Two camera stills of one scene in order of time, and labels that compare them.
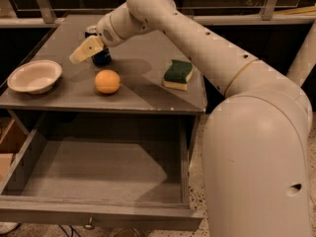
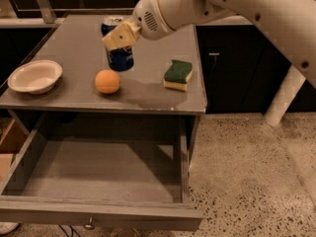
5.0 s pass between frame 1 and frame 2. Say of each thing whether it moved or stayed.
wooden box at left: stayed
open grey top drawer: stayed
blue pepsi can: moved
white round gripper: moved
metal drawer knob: stayed
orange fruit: stayed
